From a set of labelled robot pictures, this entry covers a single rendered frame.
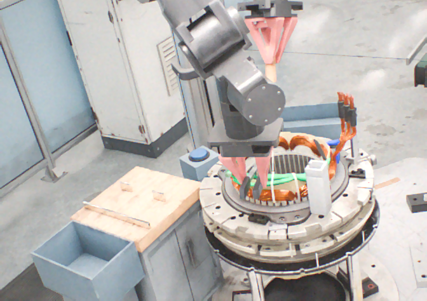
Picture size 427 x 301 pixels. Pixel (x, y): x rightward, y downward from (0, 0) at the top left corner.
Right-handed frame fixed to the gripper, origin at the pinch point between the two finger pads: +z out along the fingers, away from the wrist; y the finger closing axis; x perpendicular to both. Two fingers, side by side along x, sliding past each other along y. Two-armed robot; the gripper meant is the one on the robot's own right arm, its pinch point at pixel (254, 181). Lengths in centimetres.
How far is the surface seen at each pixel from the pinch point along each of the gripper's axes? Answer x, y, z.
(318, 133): 42.2, 3.6, 16.8
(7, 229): 131, -181, 124
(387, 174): 65, 17, 43
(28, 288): 88, -141, 121
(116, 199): 14.1, -33.7, 14.5
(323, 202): 6.0, 9.0, 8.5
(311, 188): 6.4, 7.3, 6.0
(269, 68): 16.7, 0.8, -11.0
